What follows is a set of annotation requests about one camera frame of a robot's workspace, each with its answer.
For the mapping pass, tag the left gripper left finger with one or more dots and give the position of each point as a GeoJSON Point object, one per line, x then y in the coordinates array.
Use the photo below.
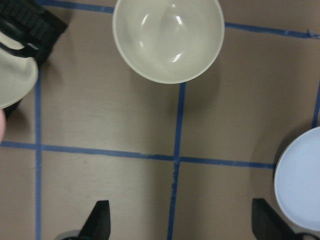
{"type": "Point", "coordinates": [96, 227]}

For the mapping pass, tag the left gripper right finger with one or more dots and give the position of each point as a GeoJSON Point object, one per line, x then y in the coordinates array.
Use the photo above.
{"type": "Point", "coordinates": [266, 224]}

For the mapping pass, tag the blue plate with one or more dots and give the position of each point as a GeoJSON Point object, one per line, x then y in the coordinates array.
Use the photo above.
{"type": "Point", "coordinates": [297, 180]}

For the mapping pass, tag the pink plate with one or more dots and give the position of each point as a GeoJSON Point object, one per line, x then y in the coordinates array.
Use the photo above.
{"type": "Point", "coordinates": [2, 124]}

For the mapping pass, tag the cream plate in rack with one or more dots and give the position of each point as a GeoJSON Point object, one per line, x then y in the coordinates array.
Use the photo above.
{"type": "Point", "coordinates": [18, 76]}

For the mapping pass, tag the cream bowl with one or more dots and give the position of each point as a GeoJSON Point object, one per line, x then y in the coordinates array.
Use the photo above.
{"type": "Point", "coordinates": [168, 41]}

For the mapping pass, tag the black dish rack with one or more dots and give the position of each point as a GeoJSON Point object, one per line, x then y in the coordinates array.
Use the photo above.
{"type": "Point", "coordinates": [28, 30]}

